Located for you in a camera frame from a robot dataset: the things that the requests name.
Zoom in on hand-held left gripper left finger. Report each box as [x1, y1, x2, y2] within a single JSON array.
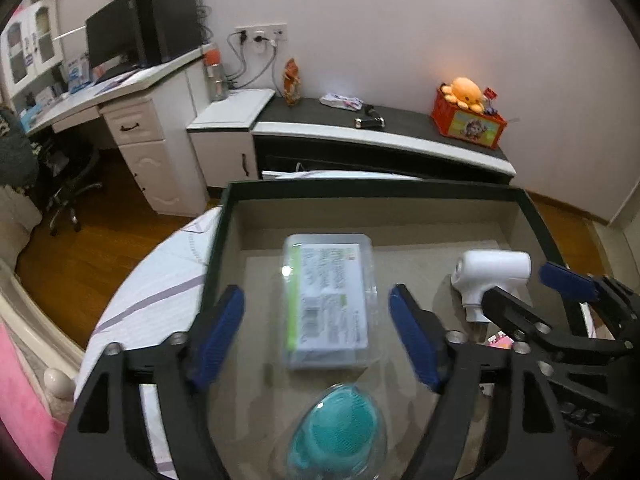
[[52, 284, 246, 480]]

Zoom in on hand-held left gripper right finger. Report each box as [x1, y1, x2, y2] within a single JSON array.
[[389, 284, 576, 480]]

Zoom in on black computer monitor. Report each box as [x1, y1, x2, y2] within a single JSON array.
[[85, 0, 146, 71]]

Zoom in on white computer desk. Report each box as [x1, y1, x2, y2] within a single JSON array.
[[25, 45, 213, 216]]

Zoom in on grey power cable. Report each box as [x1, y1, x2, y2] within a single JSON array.
[[232, 37, 280, 90]]

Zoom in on white wall outlet strip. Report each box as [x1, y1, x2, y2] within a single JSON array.
[[235, 22, 288, 46]]

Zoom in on black office chair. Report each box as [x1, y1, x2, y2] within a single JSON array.
[[37, 137, 103, 236]]

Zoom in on teal brush in clear case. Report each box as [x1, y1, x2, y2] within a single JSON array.
[[272, 382, 390, 480]]

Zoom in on black power cable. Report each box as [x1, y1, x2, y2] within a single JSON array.
[[227, 30, 251, 88]]

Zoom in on cream bed footboard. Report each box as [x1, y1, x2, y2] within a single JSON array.
[[0, 257, 86, 411]]

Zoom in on orange snack bag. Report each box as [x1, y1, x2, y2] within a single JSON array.
[[282, 57, 303, 107]]

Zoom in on white glass-door hutch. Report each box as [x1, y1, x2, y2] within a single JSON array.
[[0, 0, 66, 101]]

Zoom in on white patterned packet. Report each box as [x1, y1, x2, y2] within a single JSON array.
[[320, 92, 363, 111]]

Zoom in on black computer cables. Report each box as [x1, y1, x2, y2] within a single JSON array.
[[197, 5, 213, 46]]

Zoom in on dark grey jacket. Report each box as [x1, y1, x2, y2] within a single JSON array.
[[0, 110, 41, 191]]

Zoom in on dark rectangular tray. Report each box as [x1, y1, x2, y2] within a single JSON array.
[[200, 180, 598, 480]]

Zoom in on orange octopus plush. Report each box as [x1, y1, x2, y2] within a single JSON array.
[[440, 76, 486, 113]]

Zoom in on red printed crate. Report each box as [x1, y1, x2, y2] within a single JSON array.
[[431, 87, 507, 150]]

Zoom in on clear plastic box green label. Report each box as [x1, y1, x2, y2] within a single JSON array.
[[280, 232, 381, 372]]

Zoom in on white handheld device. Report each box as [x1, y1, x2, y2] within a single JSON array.
[[450, 250, 532, 326]]

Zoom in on clear bottle red cap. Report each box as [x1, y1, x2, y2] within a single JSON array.
[[204, 50, 228, 102]]

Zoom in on dark-topped tv stand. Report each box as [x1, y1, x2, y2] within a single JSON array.
[[251, 96, 517, 183]]

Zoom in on papers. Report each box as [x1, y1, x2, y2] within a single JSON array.
[[95, 70, 151, 93]]

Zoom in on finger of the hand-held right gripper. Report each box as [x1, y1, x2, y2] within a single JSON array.
[[481, 284, 626, 361], [539, 261, 640, 343]]

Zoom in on black keyboard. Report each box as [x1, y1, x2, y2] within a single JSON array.
[[92, 62, 141, 83]]

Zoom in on black computer tower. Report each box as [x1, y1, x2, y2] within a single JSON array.
[[135, 0, 203, 66]]

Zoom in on white low cabinet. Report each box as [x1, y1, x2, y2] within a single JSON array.
[[186, 88, 276, 191]]

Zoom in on pink blanket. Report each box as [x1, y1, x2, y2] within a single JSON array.
[[0, 320, 68, 480]]

